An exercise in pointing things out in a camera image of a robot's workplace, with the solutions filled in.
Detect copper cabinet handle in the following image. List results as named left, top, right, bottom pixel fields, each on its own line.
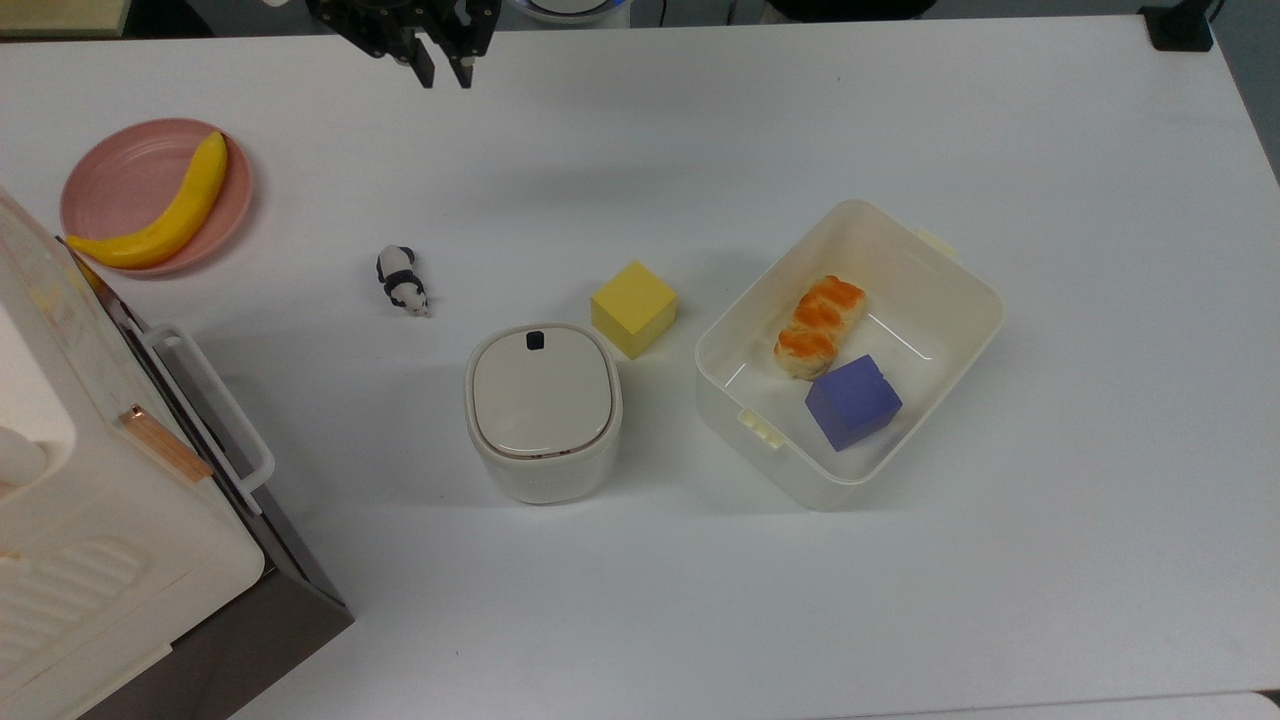
left=120, top=405, right=214, bottom=484

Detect panda figurine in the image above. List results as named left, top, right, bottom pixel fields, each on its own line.
left=376, top=245, right=432, bottom=318

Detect black pole with base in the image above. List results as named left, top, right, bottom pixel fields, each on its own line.
left=1138, top=0, right=1217, bottom=53

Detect purple cube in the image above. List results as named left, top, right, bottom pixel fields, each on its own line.
left=805, top=354, right=903, bottom=453

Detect yellow cube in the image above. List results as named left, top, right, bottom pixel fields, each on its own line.
left=590, top=261, right=679, bottom=360

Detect dark brown drawer white handle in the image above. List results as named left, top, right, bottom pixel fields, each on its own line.
left=55, top=235, right=356, bottom=720

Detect pink plate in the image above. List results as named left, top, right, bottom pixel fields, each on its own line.
left=59, top=119, right=255, bottom=277

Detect white plastic container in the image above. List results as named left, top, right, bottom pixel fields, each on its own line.
left=695, top=199, right=1005, bottom=512

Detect orange glazed bread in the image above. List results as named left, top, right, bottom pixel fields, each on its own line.
left=773, top=276, right=867, bottom=381

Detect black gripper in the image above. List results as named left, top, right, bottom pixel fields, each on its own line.
left=305, top=0, right=501, bottom=90

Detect beige wooden board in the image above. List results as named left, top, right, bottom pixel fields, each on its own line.
left=0, top=0, right=133, bottom=39

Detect cream wooden cabinet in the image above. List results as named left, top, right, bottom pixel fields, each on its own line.
left=0, top=188, right=267, bottom=720

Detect white lidded trash bin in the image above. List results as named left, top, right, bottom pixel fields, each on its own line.
left=464, top=323, right=624, bottom=505

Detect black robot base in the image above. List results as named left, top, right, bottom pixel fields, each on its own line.
left=765, top=0, right=941, bottom=23

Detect yellow banana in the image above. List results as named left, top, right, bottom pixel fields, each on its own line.
left=65, top=131, right=229, bottom=270

